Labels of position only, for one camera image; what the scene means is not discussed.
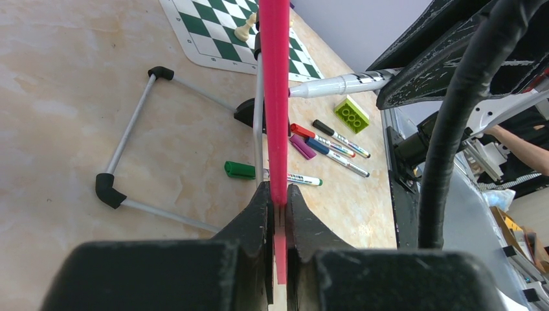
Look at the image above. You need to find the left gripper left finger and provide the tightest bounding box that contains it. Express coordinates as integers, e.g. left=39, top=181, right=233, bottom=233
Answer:
left=212, top=181, right=273, bottom=310

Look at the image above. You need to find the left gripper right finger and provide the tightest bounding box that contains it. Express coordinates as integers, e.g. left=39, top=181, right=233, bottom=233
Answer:
left=285, top=184, right=354, bottom=310

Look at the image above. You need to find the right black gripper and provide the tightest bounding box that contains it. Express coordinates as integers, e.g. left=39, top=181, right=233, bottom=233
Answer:
left=367, top=1, right=548, bottom=110

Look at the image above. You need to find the magenta marker cap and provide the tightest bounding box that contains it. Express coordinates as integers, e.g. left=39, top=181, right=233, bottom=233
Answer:
left=289, top=134, right=317, bottom=160

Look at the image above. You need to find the magenta whiteboard marker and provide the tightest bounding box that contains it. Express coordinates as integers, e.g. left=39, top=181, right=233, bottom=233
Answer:
left=289, top=68, right=402, bottom=98

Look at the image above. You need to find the pink framed whiteboard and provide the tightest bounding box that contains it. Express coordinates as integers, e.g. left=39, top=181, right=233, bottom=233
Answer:
left=95, top=0, right=293, bottom=286

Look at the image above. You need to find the person forearm in background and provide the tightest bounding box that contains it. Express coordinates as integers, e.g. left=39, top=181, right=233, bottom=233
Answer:
left=484, top=125, right=548, bottom=176

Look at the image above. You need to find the green whiteboard marker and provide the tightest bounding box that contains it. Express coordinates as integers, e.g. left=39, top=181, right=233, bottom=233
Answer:
left=223, top=161, right=324, bottom=187

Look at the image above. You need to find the blue whiteboard marker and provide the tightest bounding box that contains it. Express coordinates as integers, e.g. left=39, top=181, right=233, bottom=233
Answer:
left=305, top=137, right=370, bottom=178

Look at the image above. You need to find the red whiteboard marker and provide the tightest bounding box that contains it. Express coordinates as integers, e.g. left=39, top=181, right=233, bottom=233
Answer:
left=290, top=123, right=356, bottom=158

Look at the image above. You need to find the black whiteboard marker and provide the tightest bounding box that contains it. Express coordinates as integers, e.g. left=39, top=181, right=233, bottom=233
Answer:
left=312, top=119, right=371, bottom=159

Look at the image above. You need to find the green white toy brick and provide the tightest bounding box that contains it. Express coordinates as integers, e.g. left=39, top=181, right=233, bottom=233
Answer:
left=333, top=95, right=370, bottom=133

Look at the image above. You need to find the white chess piece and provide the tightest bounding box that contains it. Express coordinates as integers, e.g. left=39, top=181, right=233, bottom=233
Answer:
left=234, top=13, right=257, bottom=42

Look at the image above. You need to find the green white chessboard mat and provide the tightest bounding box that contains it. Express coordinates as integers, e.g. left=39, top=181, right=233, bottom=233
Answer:
left=159, top=0, right=326, bottom=83

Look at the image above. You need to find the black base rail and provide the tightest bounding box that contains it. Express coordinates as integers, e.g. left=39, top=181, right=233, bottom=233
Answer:
left=386, top=126, right=427, bottom=249

